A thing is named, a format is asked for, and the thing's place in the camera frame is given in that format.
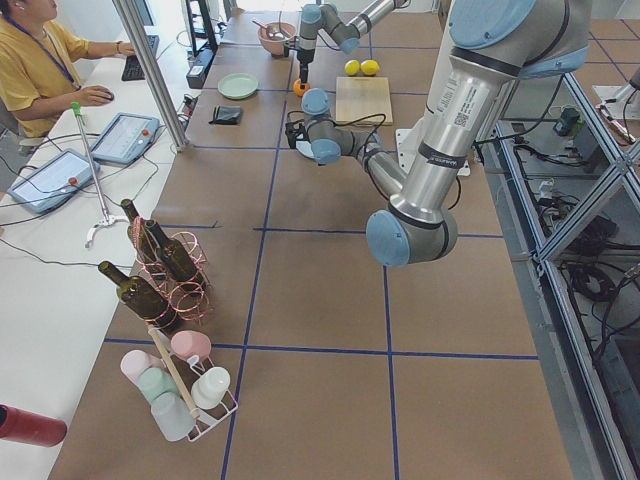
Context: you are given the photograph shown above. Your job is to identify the metal scoop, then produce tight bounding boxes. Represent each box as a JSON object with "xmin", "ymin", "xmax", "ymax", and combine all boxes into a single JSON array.
[{"xmin": 252, "ymin": 19, "xmax": 286, "ymax": 40}]

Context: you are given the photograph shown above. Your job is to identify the dark wine bottle upper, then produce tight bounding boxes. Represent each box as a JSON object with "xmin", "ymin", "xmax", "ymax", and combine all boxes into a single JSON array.
[{"xmin": 98, "ymin": 261, "xmax": 181, "ymax": 334}]

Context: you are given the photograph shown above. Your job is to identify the copper wire bottle rack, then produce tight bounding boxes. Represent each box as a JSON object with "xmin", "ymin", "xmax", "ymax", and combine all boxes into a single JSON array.
[{"xmin": 128, "ymin": 215, "xmax": 212, "ymax": 326}]

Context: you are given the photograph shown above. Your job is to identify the orange fruit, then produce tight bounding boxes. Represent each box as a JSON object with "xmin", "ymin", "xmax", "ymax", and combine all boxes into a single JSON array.
[{"xmin": 292, "ymin": 79, "xmax": 311, "ymax": 98}]

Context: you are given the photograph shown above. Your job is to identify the white cup rack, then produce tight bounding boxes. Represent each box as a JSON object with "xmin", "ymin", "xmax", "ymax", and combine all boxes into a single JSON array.
[{"xmin": 148, "ymin": 328, "xmax": 238, "ymax": 442}]

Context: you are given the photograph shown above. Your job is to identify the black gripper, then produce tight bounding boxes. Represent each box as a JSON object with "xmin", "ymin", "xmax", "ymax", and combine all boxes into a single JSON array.
[
  {"xmin": 285, "ymin": 121, "xmax": 308, "ymax": 149},
  {"xmin": 284, "ymin": 38, "xmax": 316, "ymax": 82}
]

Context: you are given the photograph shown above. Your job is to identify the teach pendant tablet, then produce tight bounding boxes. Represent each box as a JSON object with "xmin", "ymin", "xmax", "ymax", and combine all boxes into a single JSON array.
[
  {"xmin": 8, "ymin": 149, "xmax": 93, "ymax": 214},
  {"xmin": 91, "ymin": 112, "xmax": 160, "ymax": 166}
]

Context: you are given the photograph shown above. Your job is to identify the black keyboard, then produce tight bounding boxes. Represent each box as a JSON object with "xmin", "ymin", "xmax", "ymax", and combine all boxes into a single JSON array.
[{"xmin": 121, "ymin": 34, "xmax": 160, "ymax": 82}]

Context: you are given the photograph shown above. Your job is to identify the pink bowl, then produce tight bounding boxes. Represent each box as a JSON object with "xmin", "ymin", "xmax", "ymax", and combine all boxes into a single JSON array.
[{"xmin": 258, "ymin": 22, "xmax": 297, "ymax": 57}]

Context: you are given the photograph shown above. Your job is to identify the far teach pendant tablet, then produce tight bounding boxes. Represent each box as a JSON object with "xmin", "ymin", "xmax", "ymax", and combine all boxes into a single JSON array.
[{"xmin": 91, "ymin": 112, "xmax": 160, "ymax": 166}]

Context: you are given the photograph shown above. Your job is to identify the person in yellow shirt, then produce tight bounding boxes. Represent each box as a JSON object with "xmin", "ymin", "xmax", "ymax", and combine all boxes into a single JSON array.
[{"xmin": 1, "ymin": 1, "xmax": 135, "ymax": 138}]

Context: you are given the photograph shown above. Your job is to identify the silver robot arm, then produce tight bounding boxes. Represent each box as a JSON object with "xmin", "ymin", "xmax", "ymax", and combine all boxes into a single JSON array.
[
  {"xmin": 301, "ymin": 1, "xmax": 592, "ymax": 266},
  {"xmin": 285, "ymin": 0, "xmax": 410, "ymax": 94}
]

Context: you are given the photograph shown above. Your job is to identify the red cylinder bottle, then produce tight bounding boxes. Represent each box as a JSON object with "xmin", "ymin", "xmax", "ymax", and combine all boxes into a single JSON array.
[{"xmin": 1, "ymin": 404, "xmax": 67, "ymax": 447}]

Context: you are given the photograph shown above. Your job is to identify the aluminium frame post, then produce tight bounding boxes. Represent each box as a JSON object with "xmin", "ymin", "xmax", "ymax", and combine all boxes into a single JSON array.
[{"xmin": 113, "ymin": 0, "xmax": 188, "ymax": 152}]

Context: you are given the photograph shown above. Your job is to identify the white round plate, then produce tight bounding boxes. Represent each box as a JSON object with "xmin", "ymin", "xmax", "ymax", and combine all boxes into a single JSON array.
[{"xmin": 295, "ymin": 140, "xmax": 315, "ymax": 160}]

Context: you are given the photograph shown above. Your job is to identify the wooden cutting board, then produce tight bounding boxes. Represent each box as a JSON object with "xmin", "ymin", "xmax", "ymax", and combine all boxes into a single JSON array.
[{"xmin": 335, "ymin": 77, "xmax": 393, "ymax": 125}]

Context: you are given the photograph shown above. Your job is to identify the lower yellow lemon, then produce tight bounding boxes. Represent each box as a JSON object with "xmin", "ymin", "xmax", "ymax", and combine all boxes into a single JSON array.
[{"xmin": 344, "ymin": 59, "xmax": 361, "ymax": 77}]

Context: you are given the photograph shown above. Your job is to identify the pink cup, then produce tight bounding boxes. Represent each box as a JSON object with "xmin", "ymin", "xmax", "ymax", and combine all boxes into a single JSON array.
[{"xmin": 170, "ymin": 330, "xmax": 212, "ymax": 361}]

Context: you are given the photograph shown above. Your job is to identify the near teach pendant tablet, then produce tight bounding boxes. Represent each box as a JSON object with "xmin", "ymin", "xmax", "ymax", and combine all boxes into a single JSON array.
[{"xmin": 8, "ymin": 149, "xmax": 93, "ymax": 214}]

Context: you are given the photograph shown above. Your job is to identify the white cup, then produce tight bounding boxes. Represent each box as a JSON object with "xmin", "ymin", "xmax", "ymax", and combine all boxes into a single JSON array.
[{"xmin": 191, "ymin": 366, "xmax": 231, "ymax": 410}]

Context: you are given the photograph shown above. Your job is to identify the upper yellow lemon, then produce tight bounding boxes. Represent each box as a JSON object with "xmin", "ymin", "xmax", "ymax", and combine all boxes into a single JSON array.
[{"xmin": 360, "ymin": 59, "xmax": 380, "ymax": 76}]

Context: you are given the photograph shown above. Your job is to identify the yellow lemon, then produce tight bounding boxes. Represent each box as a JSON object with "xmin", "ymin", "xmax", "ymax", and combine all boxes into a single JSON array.
[
  {"xmin": 344, "ymin": 59, "xmax": 361, "ymax": 77},
  {"xmin": 360, "ymin": 59, "xmax": 380, "ymax": 76}
]

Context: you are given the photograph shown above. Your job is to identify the light green plate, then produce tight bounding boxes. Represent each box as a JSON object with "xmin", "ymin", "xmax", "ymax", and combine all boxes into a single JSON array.
[{"xmin": 217, "ymin": 73, "xmax": 259, "ymax": 100}]

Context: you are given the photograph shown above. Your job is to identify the grey folded cloth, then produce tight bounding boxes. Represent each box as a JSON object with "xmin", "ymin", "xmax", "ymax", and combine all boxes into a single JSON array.
[{"xmin": 209, "ymin": 105, "xmax": 243, "ymax": 125}]

